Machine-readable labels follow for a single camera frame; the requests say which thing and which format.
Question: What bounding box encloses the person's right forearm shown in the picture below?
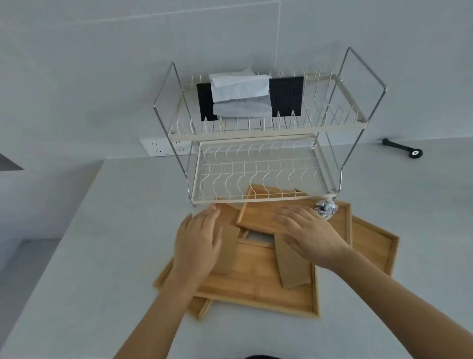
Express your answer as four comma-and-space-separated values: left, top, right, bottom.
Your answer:
331, 247, 473, 359

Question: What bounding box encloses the white paper towel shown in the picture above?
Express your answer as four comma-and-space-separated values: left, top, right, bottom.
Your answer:
208, 66, 271, 103

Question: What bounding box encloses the large wooden tray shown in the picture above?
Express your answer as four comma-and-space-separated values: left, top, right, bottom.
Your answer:
195, 236, 321, 320

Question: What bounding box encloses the black roller tool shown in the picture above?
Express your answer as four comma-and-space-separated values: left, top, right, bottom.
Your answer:
381, 138, 424, 159

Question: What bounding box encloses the two-tier white dish rack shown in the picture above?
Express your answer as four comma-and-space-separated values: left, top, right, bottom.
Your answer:
153, 46, 388, 208

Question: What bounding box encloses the white wall socket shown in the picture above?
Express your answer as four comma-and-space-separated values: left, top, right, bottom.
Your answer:
141, 137, 195, 158

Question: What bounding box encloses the person's left hand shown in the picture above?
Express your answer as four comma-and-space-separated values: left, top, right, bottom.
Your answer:
172, 204, 224, 285

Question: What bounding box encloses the person's left forearm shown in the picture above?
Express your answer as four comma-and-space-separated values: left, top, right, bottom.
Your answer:
113, 272, 213, 359

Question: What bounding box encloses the person's right hand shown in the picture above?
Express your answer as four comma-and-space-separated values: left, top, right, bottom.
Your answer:
272, 205, 352, 274

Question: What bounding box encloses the black woven mat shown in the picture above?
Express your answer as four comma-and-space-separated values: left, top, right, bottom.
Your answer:
196, 75, 304, 122

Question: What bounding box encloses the foil ball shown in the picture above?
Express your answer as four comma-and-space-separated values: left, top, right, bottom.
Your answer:
314, 198, 339, 221

